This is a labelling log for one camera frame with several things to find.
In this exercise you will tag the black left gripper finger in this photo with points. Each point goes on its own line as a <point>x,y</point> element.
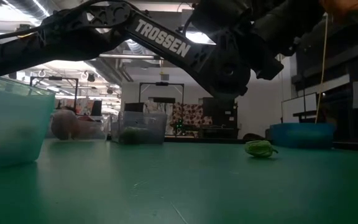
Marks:
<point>287,28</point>

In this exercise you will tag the small green pepper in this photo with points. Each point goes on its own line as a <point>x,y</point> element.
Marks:
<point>259,148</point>

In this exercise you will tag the green cucumber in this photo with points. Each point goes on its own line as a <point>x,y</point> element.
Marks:
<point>132,136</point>

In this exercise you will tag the dark red beet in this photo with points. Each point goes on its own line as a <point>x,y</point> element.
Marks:
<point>63,125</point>

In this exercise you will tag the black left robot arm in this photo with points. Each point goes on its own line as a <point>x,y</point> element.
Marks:
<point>160,39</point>

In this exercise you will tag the yellow pole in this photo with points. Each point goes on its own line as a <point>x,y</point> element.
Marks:
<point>322,77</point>

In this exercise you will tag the black cabinet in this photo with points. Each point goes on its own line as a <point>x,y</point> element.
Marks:
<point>221,113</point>

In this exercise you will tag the whiteboard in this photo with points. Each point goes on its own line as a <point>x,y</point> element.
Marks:
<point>298,107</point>

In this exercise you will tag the patterned sofa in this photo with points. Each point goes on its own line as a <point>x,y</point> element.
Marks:
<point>191,115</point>

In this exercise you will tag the blue plastic bin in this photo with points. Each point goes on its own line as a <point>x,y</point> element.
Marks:
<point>303,135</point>

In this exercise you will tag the long ceiling light strip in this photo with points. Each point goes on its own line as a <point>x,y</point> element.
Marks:
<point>129,56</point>

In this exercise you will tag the smoky grey plastic bin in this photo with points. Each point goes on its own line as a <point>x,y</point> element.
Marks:
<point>154,124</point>

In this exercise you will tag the black monitor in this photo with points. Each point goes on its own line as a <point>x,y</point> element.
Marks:
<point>96,108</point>

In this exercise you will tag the clear plastic bin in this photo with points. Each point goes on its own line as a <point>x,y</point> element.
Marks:
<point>101,127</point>

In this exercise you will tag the green table mat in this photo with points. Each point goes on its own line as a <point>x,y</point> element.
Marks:
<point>135,193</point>

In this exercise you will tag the teal plastic bin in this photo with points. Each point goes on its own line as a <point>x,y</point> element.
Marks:
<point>8,124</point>

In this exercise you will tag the black frame stand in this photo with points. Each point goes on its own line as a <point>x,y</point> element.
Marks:
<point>162,83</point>

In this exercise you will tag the black aluminium table frame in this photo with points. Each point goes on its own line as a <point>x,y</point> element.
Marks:
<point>213,140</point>

